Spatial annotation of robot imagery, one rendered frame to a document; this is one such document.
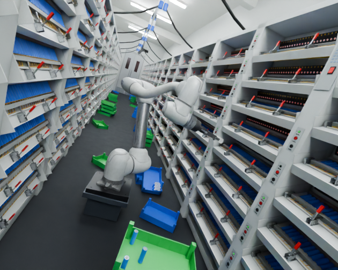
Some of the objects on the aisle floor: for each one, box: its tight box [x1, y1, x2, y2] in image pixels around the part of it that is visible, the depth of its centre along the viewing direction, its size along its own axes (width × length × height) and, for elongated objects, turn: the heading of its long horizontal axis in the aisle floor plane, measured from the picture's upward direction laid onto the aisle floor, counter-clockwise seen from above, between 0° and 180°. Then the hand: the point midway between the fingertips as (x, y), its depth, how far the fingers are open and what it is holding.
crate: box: [91, 153, 108, 169], centre depth 217 cm, size 30×20×8 cm
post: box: [218, 20, 338, 270], centre depth 99 cm, size 20×9×174 cm, turn 49°
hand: (217, 138), depth 123 cm, fingers open, 3 cm apart
